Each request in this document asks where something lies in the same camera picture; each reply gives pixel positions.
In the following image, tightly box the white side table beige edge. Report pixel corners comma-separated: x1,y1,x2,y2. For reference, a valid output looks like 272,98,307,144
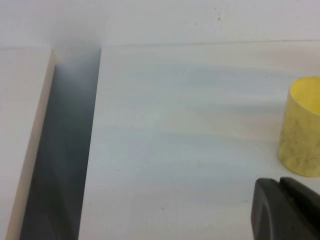
0,47,59,240

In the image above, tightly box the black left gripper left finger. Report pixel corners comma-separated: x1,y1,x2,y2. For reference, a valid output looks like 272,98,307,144
251,177,320,240

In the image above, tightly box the yellow plastic cup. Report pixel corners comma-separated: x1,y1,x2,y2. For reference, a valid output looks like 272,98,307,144
277,74,320,178

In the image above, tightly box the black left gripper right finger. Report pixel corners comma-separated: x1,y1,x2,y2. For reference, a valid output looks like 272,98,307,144
279,176,320,211

